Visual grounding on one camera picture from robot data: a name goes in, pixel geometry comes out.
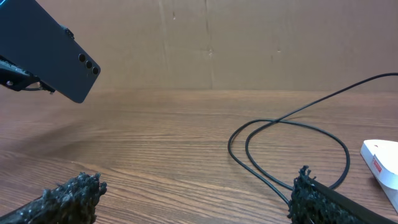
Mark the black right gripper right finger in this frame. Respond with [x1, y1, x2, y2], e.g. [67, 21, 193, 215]
[287, 166, 397, 224]

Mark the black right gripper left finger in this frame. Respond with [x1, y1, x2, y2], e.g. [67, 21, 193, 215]
[1, 172, 107, 224]

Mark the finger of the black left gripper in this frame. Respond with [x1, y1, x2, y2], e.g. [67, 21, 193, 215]
[60, 25, 75, 40]
[1, 56, 55, 94]

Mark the blue Galaxy smartphone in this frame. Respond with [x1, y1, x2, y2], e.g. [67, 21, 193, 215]
[1, 0, 101, 103]

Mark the white power strip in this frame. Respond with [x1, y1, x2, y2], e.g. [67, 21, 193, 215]
[360, 139, 397, 211]

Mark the black charging cable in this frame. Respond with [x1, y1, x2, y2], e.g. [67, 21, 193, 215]
[227, 72, 398, 205]

